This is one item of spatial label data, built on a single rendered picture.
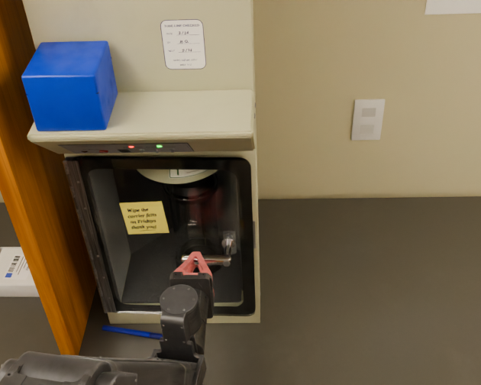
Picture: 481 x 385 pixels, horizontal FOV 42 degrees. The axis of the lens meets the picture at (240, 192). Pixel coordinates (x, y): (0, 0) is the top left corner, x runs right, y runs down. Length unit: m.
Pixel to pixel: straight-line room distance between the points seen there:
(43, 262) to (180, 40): 0.46
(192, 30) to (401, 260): 0.80
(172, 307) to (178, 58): 0.36
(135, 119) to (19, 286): 0.66
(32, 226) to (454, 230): 0.98
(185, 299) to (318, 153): 0.75
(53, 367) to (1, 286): 0.91
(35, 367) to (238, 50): 0.54
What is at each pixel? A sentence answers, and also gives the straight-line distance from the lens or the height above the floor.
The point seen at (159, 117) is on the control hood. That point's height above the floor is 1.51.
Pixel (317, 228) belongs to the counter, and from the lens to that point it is 1.56.
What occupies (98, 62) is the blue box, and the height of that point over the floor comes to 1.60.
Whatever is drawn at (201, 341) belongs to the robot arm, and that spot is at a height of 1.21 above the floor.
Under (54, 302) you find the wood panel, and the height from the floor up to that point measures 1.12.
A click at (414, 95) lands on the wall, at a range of 1.53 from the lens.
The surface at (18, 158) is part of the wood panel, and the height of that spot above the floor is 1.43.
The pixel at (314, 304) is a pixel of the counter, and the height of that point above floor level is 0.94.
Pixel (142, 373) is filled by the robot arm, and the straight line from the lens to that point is 0.76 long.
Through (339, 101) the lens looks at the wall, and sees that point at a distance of 1.51.
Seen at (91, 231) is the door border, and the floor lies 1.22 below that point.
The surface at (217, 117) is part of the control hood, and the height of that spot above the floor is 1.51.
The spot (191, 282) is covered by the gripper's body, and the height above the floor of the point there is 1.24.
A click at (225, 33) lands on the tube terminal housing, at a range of 0.93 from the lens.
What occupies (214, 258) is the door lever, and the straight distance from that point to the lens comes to 1.12.
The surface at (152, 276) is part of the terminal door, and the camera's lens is 1.24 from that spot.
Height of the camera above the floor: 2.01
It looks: 40 degrees down
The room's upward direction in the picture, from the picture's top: 3 degrees counter-clockwise
